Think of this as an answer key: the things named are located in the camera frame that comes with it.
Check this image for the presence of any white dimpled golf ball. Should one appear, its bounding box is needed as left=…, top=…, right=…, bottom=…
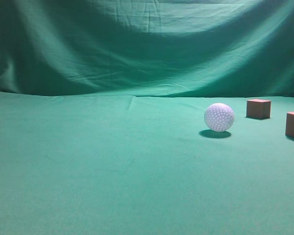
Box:
left=204, top=103, right=235, bottom=132

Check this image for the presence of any green cloth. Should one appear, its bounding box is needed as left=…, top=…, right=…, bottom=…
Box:
left=0, top=0, right=294, bottom=235

